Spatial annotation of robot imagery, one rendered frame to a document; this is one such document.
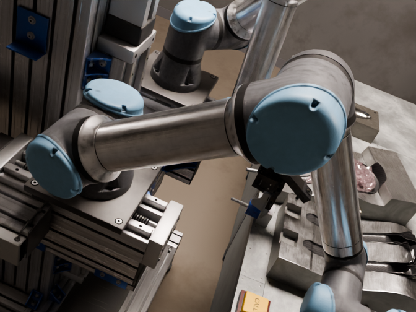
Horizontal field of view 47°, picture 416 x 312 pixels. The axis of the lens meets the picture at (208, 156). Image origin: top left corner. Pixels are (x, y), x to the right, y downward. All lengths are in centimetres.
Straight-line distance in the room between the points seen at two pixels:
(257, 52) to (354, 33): 285
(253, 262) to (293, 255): 12
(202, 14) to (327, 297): 81
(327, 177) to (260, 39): 41
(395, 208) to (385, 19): 240
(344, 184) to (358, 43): 318
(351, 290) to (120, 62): 68
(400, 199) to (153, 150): 110
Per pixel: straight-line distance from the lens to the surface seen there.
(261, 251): 140
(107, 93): 93
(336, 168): 82
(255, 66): 114
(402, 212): 172
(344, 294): 89
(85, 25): 107
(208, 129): 67
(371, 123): 206
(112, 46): 113
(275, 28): 110
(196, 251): 237
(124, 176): 103
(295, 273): 132
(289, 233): 137
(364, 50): 400
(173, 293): 220
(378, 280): 137
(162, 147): 72
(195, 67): 141
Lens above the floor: 180
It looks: 39 degrees down
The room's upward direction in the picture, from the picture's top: 22 degrees clockwise
